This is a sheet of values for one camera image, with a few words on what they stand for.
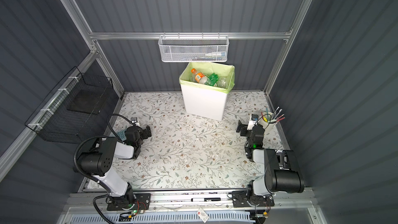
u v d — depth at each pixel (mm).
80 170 467
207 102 907
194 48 1238
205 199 738
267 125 901
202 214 693
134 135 755
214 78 931
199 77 846
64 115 708
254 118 784
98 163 475
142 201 724
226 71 952
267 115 936
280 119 881
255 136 689
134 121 843
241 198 738
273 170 447
